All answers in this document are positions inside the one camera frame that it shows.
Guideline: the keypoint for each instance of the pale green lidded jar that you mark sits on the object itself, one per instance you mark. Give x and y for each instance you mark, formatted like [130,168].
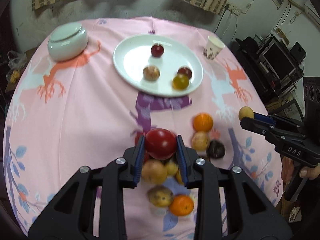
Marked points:
[67,41]

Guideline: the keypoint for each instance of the dark red plum right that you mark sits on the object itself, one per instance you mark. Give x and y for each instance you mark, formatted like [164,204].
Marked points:
[185,71]

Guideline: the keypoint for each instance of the person's right hand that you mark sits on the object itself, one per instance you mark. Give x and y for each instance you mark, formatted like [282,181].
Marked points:
[306,172]

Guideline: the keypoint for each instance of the pink patterned tablecloth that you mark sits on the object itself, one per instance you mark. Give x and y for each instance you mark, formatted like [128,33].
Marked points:
[66,115]

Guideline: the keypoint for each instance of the large red tomato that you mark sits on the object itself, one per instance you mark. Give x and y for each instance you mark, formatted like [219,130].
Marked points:
[160,143]

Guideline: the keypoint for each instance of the brown speckled fruit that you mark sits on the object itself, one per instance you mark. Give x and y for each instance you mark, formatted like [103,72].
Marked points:
[160,196]

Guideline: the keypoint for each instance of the small yellow longan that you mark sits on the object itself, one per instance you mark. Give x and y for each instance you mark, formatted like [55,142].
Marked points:
[172,168]

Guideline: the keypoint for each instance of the tan passion fruit on plate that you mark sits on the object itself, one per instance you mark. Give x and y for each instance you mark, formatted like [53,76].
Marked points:
[151,73]

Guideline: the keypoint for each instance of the floral paper cup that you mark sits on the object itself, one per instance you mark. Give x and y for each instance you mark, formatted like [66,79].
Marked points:
[213,47]

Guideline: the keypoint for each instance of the small tan round fruit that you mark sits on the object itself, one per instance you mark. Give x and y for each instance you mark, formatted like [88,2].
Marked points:
[245,112]

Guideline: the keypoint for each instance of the tan striped melon fruit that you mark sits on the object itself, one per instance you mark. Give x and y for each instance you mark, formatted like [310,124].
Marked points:
[200,141]

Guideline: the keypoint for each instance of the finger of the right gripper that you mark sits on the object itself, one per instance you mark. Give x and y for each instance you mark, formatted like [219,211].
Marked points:
[263,118]
[255,126]

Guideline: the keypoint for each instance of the yellow green tomato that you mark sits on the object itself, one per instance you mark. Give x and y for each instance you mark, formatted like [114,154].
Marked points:
[180,82]

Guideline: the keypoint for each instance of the computer monitor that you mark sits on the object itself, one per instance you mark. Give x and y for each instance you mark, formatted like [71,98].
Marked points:
[278,60]

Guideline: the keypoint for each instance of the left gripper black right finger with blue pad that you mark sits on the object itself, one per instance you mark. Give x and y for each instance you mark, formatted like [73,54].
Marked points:
[230,205]

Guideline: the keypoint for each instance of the dark purple mangosteen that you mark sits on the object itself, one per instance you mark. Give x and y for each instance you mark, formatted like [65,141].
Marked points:
[215,150]

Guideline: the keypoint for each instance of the large tan round fruit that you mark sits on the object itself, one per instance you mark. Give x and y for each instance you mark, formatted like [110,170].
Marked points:
[154,172]

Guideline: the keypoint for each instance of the dark red plum on plate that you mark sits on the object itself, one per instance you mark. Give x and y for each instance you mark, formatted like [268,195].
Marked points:
[157,50]

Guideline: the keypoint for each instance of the white oval plate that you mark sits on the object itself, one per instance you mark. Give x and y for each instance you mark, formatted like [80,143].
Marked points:
[133,54]

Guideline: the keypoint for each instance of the orange yellow tomato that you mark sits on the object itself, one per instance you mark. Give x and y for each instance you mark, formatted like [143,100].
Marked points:
[179,177]

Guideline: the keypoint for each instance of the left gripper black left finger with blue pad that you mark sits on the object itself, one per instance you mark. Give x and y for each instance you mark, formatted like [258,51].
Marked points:
[70,213]

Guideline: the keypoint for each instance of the orange mandarin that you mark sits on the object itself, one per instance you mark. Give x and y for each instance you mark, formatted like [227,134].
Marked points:
[203,122]
[181,205]

